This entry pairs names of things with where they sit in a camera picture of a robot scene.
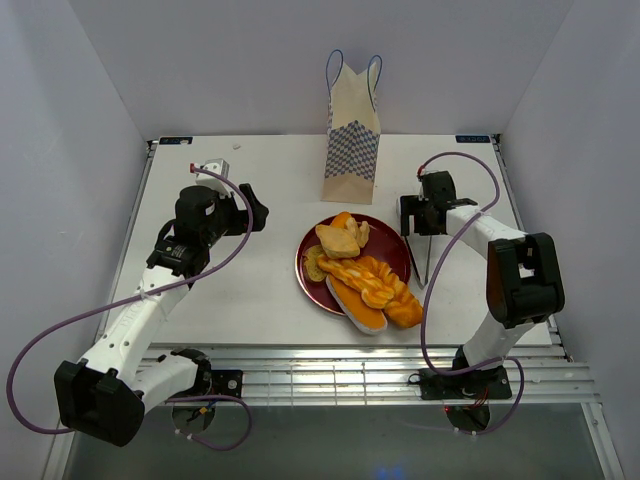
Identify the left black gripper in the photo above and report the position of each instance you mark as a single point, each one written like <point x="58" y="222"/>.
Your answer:
<point x="240" y="216"/>

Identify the orange flat white-edged bread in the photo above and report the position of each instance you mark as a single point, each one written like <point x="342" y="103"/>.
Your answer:
<point x="366" y="319"/>

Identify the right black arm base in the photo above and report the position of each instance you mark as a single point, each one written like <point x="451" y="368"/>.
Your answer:
<point x="486" y="384"/>

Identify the blue corner label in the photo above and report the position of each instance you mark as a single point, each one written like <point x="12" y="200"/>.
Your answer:
<point x="174" y="140"/>
<point x="472" y="139"/>

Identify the aluminium rail frame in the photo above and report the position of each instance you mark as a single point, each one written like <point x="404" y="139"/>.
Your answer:
<point x="292" y="352"/>

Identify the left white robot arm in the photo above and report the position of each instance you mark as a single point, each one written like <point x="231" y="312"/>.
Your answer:
<point x="104" y="394"/>

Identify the metal serving tongs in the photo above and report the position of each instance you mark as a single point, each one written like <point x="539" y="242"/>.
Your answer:
<point x="420" y="250"/>

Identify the dark red round plate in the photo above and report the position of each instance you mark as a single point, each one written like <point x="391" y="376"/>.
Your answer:
<point x="385" y="244"/>

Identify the brown sliced bread piece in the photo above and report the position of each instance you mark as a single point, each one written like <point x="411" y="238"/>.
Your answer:
<point x="310" y="266"/>

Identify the orange iced twisted pastry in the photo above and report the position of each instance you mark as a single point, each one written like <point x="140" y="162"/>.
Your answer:
<point x="373" y="292"/>

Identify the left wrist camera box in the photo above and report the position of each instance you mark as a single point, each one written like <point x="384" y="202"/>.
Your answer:
<point x="209" y="174"/>

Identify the left blue corner label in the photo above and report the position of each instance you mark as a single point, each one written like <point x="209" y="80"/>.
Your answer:
<point x="174" y="140"/>

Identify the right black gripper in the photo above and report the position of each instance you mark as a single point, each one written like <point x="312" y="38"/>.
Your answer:
<point x="410" y="204"/>

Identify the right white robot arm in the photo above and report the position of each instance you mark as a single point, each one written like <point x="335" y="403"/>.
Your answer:
<point x="523" y="281"/>

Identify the orange oval bun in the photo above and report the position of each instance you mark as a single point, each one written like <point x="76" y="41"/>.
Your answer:
<point x="340" y="220"/>

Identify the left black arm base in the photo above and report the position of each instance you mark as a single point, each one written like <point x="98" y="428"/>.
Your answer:
<point x="227" y="382"/>

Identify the pale triangular bread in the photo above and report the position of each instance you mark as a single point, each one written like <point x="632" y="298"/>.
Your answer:
<point x="336" y="242"/>

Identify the blue checkered paper bag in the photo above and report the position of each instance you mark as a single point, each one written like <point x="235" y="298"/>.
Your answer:
<point x="353" y="130"/>

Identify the right blue corner label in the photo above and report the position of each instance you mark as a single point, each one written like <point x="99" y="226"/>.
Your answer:
<point x="472" y="139"/>

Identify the golden braided loaf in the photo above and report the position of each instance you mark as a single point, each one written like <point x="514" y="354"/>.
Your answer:
<point x="404" y="310"/>

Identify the beige ridged long bread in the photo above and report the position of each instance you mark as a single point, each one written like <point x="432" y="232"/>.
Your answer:
<point x="359" y="231"/>

